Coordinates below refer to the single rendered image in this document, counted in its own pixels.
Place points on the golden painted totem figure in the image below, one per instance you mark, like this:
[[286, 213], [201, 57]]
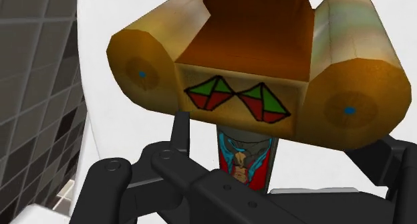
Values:
[[241, 53]]

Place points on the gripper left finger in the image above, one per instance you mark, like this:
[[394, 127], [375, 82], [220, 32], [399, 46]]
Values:
[[153, 181]]

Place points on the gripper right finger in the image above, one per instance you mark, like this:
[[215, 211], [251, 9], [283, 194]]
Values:
[[402, 174]]

